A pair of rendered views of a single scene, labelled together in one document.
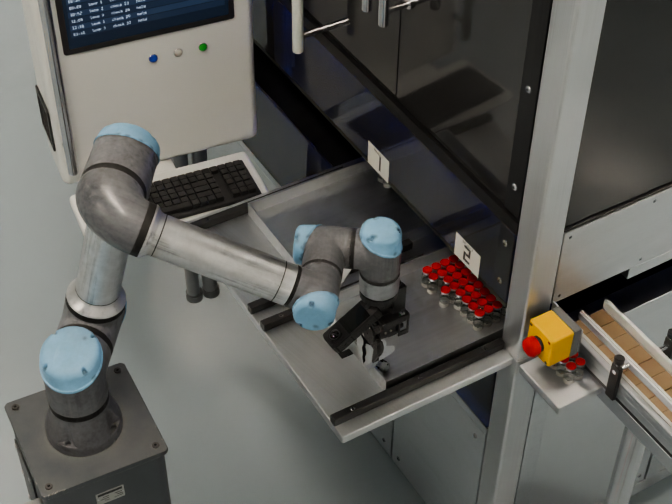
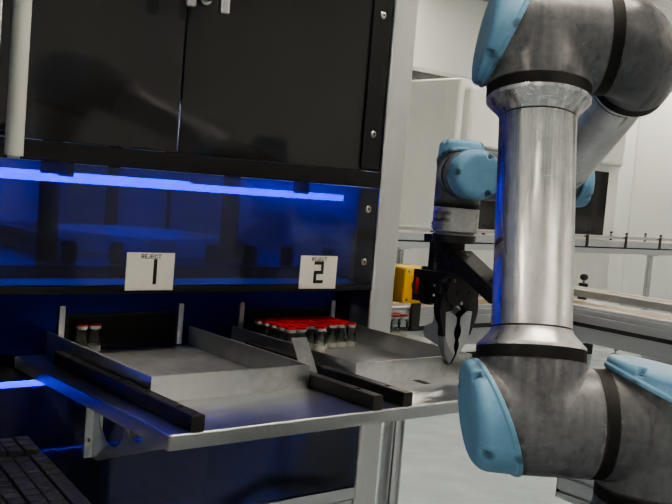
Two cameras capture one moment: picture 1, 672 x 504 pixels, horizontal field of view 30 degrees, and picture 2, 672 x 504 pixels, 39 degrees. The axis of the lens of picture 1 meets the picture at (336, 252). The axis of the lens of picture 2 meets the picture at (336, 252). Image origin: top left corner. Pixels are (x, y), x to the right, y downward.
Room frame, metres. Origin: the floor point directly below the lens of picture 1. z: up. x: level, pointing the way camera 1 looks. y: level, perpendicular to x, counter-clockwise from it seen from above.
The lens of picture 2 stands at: (2.06, 1.41, 1.18)
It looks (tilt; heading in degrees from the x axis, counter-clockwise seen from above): 4 degrees down; 261
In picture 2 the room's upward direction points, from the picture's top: 5 degrees clockwise
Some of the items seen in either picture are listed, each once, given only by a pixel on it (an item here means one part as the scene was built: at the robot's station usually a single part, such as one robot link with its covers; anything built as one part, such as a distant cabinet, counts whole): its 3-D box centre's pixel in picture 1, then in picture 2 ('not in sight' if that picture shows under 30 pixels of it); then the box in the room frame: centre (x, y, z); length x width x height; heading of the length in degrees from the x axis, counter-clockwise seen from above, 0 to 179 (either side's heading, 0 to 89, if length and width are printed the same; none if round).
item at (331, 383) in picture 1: (354, 283); (289, 378); (1.90, -0.04, 0.87); 0.70 x 0.48 x 0.02; 31
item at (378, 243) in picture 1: (378, 250); (459, 174); (1.64, -0.08, 1.21); 0.09 x 0.08 x 0.11; 84
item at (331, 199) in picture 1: (342, 216); (173, 358); (2.08, -0.01, 0.90); 0.34 x 0.26 x 0.04; 121
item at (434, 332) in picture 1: (421, 314); (347, 349); (1.79, -0.18, 0.90); 0.34 x 0.26 x 0.04; 121
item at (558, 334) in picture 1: (552, 336); (405, 283); (1.64, -0.42, 1.00); 0.08 x 0.07 x 0.07; 121
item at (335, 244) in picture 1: (324, 252); (482, 175); (1.64, 0.02, 1.21); 0.11 x 0.11 x 0.08; 84
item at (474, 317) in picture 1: (456, 296); (316, 336); (1.83, -0.25, 0.90); 0.18 x 0.02 x 0.05; 31
